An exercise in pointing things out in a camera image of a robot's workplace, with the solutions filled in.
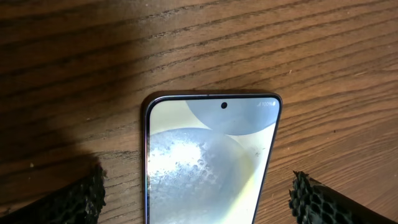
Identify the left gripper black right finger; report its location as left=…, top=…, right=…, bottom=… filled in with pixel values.
left=289, top=171, right=397, bottom=224

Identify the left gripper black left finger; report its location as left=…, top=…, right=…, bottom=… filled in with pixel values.
left=1, top=164, right=106, bottom=224

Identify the blue Samsung Galaxy smartphone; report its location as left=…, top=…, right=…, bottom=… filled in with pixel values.
left=141, top=90, right=283, bottom=224

